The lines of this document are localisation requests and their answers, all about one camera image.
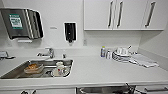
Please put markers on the container with orange sponge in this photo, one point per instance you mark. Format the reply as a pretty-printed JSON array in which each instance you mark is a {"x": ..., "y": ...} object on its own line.
[{"x": 34, "y": 68}]

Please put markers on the steel paper towel dispenser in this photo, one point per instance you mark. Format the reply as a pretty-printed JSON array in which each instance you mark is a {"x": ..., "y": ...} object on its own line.
[{"x": 16, "y": 23}]

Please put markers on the chrome faucet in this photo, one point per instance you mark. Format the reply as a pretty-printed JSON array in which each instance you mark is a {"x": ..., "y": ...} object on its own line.
[{"x": 50, "y": 52}]

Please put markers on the white two-door base cabinet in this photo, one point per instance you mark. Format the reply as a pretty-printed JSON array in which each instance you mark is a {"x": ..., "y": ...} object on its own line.
[{"x": 50, "y": 91}]

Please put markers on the white wall cabinet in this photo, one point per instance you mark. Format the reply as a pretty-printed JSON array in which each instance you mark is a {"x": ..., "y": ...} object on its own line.
[{"x": 96, "y": 15}]

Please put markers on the white cups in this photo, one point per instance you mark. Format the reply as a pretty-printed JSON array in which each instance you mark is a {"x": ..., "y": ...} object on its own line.
[{"x": 122, "y": 51}]

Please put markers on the small chrome sink pump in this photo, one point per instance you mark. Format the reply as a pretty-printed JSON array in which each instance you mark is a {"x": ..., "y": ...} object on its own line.
[{"x": 64, "y": 56}]

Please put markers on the white mug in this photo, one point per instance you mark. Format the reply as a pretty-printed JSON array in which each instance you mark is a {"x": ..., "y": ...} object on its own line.
[{"x": 60, "y": 68}]

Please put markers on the black soap dispenser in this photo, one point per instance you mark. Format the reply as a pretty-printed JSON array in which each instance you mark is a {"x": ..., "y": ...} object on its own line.
[{"x": 69, "y": 31}]

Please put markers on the white drawer unit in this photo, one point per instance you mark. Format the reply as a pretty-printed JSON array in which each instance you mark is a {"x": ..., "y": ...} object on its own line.
[{"x": 153, "y": 89}]

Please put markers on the stainless steel sink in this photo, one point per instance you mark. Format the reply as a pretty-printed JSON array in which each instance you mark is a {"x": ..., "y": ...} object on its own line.
[{"x": 13, "y": 74}]

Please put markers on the white plate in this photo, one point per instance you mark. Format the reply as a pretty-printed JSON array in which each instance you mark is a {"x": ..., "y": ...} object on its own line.
[{"x": 68, "y": 74}]

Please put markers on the small white bottle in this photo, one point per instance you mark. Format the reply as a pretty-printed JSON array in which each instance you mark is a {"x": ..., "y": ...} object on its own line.
[{"x": 108, "y": 54}]

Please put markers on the small wall label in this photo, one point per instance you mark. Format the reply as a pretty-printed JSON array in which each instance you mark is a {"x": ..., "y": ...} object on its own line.
[{"x": 53, "y": 28}]

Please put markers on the stack of white plates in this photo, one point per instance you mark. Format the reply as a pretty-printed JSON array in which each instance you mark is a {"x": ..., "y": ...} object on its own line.
[{"x": 120, "y": 59}]

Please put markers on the blue dish soap bottle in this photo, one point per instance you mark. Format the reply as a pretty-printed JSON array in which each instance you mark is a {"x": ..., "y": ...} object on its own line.
[{"x": 103, "y": 52}]

